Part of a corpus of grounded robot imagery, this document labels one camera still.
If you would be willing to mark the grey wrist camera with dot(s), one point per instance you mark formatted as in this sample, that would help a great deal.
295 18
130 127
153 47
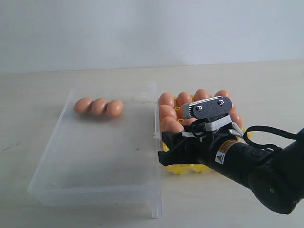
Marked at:
211 114

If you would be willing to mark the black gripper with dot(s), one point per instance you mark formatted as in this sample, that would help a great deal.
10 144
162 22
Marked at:
220 151

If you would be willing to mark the yellow plastic egg tray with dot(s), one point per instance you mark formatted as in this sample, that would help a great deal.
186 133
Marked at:
199 168

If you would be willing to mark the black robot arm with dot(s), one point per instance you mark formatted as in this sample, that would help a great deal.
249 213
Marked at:
275 175

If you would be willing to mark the brown egg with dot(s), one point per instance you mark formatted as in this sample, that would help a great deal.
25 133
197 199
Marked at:
115 108
166 119
166 98
166 110
83 105
201 94
233 109
223 93
174 127
236 118
99 106
183 98

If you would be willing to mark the clear plastic tray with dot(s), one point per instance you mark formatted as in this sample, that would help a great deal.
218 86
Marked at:
92 160

